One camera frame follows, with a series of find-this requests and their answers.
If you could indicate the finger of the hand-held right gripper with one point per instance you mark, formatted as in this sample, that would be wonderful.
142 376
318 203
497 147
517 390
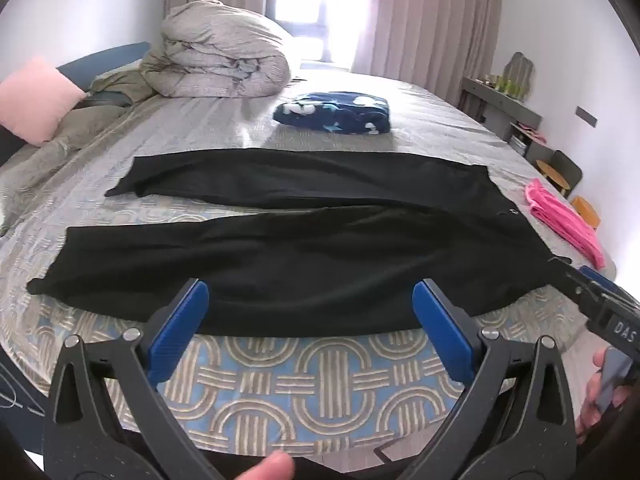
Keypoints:
595 276
570 277

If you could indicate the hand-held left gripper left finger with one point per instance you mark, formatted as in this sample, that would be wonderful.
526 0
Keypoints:
181 325

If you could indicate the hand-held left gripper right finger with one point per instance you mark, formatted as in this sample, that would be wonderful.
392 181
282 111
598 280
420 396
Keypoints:
440 325

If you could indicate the black pants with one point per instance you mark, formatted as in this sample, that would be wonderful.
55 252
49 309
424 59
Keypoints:
300 270

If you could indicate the person's right hand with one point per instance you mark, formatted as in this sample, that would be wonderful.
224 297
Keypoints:
587 410

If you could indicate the person's left hand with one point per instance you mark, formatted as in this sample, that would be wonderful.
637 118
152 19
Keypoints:
270 467

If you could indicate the pink cloth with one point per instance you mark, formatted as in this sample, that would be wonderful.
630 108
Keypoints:
565 220

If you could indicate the yellow wooden stool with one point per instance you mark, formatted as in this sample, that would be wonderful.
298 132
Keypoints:
586 212

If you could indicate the wooden chair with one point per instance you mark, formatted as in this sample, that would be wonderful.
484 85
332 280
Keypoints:
562 170

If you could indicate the bed with patterned bedspread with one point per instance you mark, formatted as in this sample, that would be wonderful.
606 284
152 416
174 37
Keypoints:
320 385

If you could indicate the grey desk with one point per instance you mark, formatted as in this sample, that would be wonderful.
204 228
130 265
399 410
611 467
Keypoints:
500 107

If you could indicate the green bottles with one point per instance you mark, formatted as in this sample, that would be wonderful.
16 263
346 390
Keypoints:
510 87

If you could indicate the olive green blanket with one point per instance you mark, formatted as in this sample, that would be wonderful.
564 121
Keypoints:
55 160

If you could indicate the wooden scalloped board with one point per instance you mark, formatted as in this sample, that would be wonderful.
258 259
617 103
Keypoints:
520 67

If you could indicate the navy blue printed fleece garment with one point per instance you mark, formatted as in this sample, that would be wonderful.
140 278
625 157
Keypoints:
335 112

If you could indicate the pink pillow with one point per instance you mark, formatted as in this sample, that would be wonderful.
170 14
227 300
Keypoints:
35 100

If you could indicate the folded beige duvet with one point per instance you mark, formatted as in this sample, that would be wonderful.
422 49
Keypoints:
220 50

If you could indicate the window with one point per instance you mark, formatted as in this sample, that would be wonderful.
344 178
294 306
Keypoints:
310 5

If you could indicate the dark wall switch plate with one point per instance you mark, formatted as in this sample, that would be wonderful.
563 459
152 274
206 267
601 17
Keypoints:
586 116

